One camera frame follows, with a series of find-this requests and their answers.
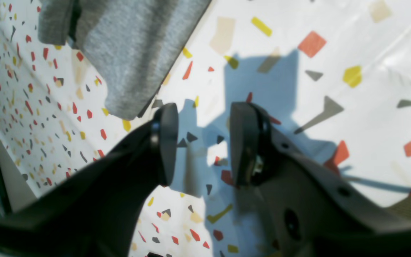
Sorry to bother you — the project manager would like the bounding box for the terrazzo pattern table cloth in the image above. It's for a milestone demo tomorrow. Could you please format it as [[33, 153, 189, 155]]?
[[0, 0, 411, 257]]

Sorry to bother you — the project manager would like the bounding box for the grey T-shirt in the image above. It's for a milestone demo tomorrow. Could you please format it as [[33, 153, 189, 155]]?
[[38, 0, 210, 120]]

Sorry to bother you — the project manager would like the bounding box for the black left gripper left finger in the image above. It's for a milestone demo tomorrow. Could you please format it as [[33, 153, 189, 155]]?
[[0, 104, 178, 257]]

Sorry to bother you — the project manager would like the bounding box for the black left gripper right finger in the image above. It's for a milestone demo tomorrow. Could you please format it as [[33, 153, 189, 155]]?
[[230, 102, 411, 257]]

